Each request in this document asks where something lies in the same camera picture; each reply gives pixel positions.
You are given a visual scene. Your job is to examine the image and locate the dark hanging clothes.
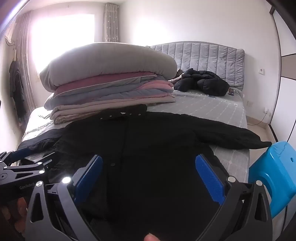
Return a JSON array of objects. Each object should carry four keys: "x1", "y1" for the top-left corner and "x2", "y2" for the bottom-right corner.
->
[{"x1": 9, "y1": 59, "x2": 29, "y2": 127}]

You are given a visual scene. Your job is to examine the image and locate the beige folded blanket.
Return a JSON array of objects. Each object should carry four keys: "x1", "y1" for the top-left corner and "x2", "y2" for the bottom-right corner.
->
[{"x1": 50, "y1": 94, "x2": 176, "y2": 126}]

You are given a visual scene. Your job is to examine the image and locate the window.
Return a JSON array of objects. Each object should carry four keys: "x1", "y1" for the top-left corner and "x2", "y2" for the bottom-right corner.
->
[{"x1": 30, "y1": 14, "x2": 96, "y2": 77}]

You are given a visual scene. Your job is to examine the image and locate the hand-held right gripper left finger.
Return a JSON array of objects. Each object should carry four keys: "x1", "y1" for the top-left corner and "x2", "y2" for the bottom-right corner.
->
[{"x1": 25, "y1": 155, "x2": 103, "y2": 241}]

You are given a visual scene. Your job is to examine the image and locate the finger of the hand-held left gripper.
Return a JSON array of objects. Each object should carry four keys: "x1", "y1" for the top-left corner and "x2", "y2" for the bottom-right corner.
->
[
  {"x1": 0, "y1": 146, "x2": 33, "y2": 168},
  {"x1": 0, "y1": 158, "x2": 56, "y2": 186}
]

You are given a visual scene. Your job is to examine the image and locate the person's left hand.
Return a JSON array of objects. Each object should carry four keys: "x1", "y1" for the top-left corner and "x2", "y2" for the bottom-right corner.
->
[{"x1": 0, "y1": 197, "x2": 29, "y2": 232}]

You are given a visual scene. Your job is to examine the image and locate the grey folded duvet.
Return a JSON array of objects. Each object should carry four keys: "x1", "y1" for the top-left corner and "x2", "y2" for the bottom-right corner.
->
[{"x1": 39, "y1": 42, "x2": 178, "y2": 92}]

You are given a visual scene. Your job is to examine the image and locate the blue-grey folded blanket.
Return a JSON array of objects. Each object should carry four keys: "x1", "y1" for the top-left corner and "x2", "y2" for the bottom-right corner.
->
[{"x1": 43, "y1": 80, "x2": 174, "y2": 110}]

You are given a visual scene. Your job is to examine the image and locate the black coat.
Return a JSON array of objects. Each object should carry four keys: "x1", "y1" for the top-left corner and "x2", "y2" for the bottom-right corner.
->
[{"x1": 17, "y1": 104, "x2": 272, "y2": 241}]

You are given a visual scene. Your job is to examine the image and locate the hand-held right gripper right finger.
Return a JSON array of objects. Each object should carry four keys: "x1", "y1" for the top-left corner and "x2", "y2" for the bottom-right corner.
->
[{"x1": 195, "y1": 153, "x2": 273, "y2": 241}]

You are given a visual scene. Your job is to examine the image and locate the pink folded blanket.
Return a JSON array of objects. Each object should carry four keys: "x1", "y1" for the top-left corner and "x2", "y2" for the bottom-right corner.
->
[{"x1": 139, "y1": 80, "x2": 174, "y2": 93}]

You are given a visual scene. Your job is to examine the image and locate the white wardrobe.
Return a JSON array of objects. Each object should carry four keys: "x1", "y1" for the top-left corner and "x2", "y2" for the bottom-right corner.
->
[{"x1": 266, "y1": 0, "x2": 296, "y2": 149}]

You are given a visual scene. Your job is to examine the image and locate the black puffer jacket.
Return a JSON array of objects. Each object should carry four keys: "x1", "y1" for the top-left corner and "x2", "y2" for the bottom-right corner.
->
[{"x1": 174, "y1": 68, "x2": 230, "y2": 96}]

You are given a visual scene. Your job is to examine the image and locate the mauve folded blanket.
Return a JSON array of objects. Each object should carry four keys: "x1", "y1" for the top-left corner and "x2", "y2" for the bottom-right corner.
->
[{"x1": 54, "y1": 71, "x2": 158, "y2": 96}]

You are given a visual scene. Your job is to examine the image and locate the blue plastic stool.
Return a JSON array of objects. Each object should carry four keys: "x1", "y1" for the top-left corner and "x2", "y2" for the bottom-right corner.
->
[{"x1": 248, "y1": 141, "x2": 296, "y2": 219}]

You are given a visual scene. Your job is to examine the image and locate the bed with grey sheet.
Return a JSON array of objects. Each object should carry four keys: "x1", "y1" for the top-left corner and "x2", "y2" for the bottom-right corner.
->
[{"x1": 17, "y1": 89, "x2": 251, "y2": 186}]

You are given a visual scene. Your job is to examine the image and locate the grey padded headboard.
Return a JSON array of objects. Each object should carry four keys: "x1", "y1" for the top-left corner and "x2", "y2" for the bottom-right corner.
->
[{"x1": 148, "y1": 41, "x2": 245, "y2": 96}]

